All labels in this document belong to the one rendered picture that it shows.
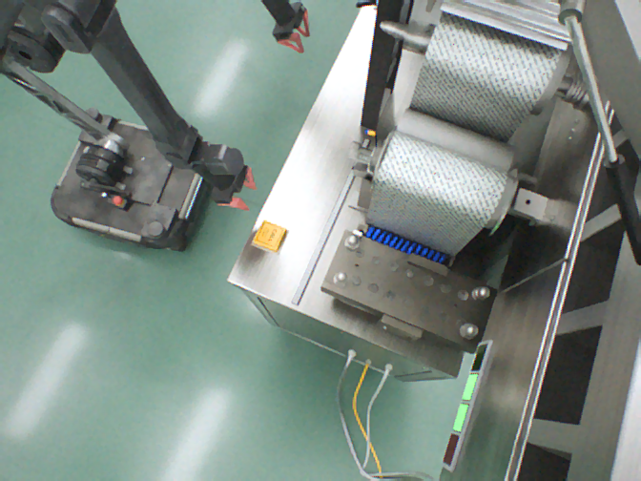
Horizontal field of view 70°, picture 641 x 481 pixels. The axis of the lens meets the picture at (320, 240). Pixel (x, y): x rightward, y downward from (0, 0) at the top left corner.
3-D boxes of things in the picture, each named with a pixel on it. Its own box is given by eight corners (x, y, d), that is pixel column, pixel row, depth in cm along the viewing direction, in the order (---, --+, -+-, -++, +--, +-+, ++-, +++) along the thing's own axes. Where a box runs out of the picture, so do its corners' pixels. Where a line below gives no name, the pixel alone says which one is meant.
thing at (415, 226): (365, 221, 117) (373, 192, 99) (453, 256, 114) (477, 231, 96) (364, 222, 117) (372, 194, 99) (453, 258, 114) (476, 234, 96)
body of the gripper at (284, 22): (304, 6, 125) (290, -17, 119) (294, 35, 122) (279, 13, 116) (285, 10, 128) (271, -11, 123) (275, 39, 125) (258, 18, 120)
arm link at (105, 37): (64, -53, 61) (28, 10, 58) (102, -47, 60) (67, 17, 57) (180, 127, 102) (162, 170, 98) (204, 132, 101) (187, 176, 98)
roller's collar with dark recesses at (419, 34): (410, 32, 100) (415, 10, 94) (436, 41, 99) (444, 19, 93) (400, 55, 98) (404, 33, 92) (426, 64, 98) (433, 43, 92)
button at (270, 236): (264, 221, 130) (263, 219, 127) (287, 231, 129) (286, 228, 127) (254, 243, 128) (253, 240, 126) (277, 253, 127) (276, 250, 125)
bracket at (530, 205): (516, 190, 92) (520, 186, 90) (545, 200, 91) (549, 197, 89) (509, 212, 90) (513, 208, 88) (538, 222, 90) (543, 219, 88)
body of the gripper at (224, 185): (247, 165, 110) (227, 148, 104) (234, 202, 107) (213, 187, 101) (228, 165, 114) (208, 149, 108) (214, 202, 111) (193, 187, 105)
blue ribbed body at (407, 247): (368, 227, 118) (370, 222, 114) (448, 259, 115) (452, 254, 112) (363, 239, 117) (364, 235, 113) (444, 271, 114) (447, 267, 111)
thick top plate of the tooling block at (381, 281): (343, 236, 121) (345, 228, 115) (490, 294, 116) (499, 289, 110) (320, 291, 116) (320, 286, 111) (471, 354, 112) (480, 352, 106)
